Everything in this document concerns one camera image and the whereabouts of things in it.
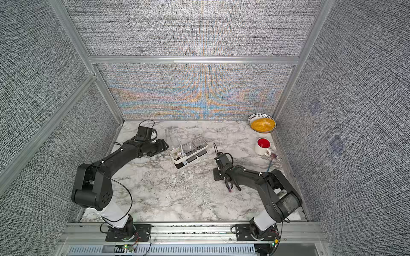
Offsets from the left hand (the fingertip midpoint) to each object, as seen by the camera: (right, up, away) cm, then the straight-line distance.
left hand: (167, 145), depth 92 cm
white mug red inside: (+57, -1, +5) cm, 57 cm away
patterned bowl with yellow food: (+61, +15, +17) cm, 65 cm away
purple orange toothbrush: (+35, -24, -5) cm, 43 cm away
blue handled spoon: (+65, -7, +8) cm, 66 cm away
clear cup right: (+19, +1, +7) cm, 20 cm away
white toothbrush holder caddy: (+13, -8, -2) cm, 15 cm away
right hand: (+29, -13, +1) cm, 32 cm away
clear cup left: (+12, -2, +5) cm, 13 cm away
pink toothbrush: (+4, -2, +1) cm, 5 cm away
